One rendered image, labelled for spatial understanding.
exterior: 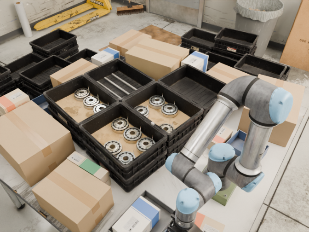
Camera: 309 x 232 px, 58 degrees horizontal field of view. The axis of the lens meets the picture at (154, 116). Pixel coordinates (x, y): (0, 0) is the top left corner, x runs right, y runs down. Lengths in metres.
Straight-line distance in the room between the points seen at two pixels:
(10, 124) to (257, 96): 1.31
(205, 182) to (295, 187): 1.68
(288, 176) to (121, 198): 1.61
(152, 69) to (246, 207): 1.16
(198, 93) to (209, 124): 0.86
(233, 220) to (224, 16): 3.47
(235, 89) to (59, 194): 0.90
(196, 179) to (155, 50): 1.38
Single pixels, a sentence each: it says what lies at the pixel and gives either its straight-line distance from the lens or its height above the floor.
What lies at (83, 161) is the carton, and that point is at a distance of 1.55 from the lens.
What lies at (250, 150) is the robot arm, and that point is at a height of 1.13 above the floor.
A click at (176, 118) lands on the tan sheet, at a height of 0.83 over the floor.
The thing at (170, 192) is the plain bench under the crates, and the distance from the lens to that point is 1.54.
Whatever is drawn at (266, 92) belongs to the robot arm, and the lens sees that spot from 1.05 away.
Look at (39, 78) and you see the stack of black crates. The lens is 2.84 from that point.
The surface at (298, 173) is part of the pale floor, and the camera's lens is 2.76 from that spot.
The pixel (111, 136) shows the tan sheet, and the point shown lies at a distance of 1.63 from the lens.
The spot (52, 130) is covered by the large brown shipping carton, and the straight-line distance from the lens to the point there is 1.64.
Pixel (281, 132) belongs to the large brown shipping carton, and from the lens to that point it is 1.82.
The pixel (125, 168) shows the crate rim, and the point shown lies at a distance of 1.35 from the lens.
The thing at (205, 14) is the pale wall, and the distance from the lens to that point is 4.65.
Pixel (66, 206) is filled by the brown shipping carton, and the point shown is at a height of 0.86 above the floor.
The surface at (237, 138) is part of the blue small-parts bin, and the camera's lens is 1.84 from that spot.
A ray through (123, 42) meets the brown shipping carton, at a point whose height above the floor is 0.86.
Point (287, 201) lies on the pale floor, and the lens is 2.55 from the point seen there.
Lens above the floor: 2.00
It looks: 43 degrees down
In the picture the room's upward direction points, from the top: straight up
